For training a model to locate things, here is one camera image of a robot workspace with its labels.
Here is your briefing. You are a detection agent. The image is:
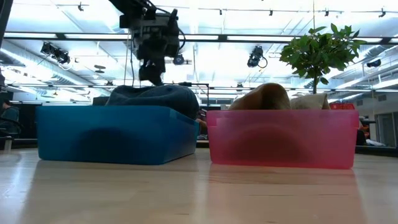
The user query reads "blue translucent plastic bin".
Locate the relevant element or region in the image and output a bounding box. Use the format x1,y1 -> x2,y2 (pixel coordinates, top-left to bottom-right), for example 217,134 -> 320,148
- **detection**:
34,105 -> 200,166

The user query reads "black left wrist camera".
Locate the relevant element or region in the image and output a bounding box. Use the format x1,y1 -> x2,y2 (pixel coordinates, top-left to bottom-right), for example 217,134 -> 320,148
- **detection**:
157,8 -> 180,32

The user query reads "red crate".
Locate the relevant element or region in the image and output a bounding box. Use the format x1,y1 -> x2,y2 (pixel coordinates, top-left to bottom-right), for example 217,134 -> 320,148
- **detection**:
329,103 -> 355,110

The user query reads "beige corduroy cap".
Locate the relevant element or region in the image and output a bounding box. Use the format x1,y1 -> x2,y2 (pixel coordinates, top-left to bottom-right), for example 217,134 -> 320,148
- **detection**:
228,82 -> 292,111
289,92 -> 331,110

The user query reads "green leafy potted tree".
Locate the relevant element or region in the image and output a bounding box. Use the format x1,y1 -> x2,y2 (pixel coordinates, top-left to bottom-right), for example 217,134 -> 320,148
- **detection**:
279,23 -> 368,95

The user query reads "black left wrist camera cable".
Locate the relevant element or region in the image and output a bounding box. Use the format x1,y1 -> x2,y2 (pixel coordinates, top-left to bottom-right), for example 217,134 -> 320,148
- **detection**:
177,27 -> 187,52

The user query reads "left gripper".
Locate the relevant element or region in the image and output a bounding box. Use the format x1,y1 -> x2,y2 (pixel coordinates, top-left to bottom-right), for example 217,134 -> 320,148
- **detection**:
119,14 -> 181,86

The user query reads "blue denim cap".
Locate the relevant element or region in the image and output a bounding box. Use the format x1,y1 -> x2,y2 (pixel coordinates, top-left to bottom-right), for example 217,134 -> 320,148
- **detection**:
104,84 -> 200,121

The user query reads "black ceiling spotlight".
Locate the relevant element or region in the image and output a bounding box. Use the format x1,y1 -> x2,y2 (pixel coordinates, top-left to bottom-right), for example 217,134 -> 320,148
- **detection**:
55,49 -> 72,65
40,42 -> 57,56

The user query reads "black overhead frame beam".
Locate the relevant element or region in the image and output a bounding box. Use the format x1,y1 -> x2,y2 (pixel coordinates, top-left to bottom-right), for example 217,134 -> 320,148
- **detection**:
2,30 -> 398,44

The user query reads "person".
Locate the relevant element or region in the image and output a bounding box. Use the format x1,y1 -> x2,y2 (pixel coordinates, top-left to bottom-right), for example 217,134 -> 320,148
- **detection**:
0,98 -> 21,138

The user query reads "pink translucent plastic bin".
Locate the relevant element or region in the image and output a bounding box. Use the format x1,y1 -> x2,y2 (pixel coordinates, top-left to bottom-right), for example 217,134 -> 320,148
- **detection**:
206,108 -> 360,170

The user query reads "black overhead camera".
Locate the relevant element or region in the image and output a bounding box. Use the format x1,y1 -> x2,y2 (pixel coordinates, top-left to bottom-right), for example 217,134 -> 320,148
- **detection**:
247,45 -> 268,68

